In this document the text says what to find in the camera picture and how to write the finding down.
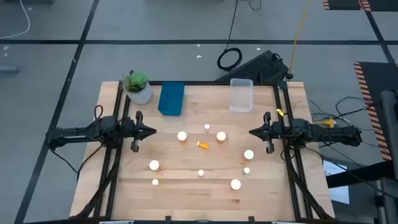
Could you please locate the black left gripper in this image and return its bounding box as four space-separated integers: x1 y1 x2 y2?
121 111 157 153

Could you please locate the yellow cable connector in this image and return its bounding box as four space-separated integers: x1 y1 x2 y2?
313 118 335 128

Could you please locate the black orange striped mat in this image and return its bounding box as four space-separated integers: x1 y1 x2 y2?
353 61 398 162
322 0 398 12

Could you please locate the white paper sheet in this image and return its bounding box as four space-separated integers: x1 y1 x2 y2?
322 160 351 205

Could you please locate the yellow hanging cable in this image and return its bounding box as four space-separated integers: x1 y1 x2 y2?
288 0 313 78

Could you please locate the clear plastic bin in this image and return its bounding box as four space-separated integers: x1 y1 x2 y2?
229 78 254 113

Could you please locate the black metal beam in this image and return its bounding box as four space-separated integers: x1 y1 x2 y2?
325 161 396 189

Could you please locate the blue plastic bin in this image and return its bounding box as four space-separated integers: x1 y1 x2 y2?
157 81 185 117

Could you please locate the white floor cable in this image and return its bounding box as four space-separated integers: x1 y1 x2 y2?
0 0 31 40

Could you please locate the black hanging cable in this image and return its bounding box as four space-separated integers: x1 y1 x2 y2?
216 0 243 72

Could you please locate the succulent in white patterned pot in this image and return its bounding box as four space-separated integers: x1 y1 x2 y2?
123 70 154 105

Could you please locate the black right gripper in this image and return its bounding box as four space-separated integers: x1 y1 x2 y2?
248 111 286 155

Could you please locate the black flat monitor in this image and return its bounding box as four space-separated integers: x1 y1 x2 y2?
214 49 290 84

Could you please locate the grey metal post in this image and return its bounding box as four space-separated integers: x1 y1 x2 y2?
379 90 398 224

